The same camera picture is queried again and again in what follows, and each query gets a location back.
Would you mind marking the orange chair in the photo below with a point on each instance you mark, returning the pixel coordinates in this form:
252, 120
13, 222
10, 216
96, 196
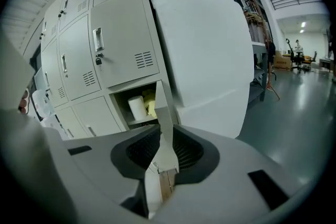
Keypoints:
312, 58

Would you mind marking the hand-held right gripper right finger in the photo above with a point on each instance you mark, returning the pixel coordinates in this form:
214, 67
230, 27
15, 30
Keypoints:
210, 162

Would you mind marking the black office chair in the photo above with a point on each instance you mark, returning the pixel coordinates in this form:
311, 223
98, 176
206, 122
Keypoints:
296, 59

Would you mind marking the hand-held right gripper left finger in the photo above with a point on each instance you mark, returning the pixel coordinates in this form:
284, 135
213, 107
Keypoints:
120, 162

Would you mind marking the wooden plank platform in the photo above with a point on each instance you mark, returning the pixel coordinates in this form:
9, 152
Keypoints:
166, 186

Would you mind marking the black padlock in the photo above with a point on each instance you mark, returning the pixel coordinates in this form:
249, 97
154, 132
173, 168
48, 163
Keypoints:
98, 61

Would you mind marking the yellow cloth in locker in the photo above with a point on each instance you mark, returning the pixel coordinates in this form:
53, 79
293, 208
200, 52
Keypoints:
150, 102

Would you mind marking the brown cardboard box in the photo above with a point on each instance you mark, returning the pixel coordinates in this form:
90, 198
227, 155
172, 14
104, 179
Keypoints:
283, 61

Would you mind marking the white locker cabinets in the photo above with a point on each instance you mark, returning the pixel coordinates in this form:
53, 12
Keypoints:
118, 34

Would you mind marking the white desk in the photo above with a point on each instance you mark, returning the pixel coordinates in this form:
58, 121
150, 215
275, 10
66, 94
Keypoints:
325, 63

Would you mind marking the orange tripod stand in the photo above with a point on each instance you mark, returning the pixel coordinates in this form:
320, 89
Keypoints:
270, 70

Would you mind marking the white paper roll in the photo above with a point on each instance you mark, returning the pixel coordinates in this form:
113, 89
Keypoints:
137, 108

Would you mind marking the grey metal workbench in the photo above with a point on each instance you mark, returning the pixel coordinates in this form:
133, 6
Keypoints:
258, 47

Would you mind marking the white plastic bag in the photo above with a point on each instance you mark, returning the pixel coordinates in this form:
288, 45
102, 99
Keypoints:
43, 105

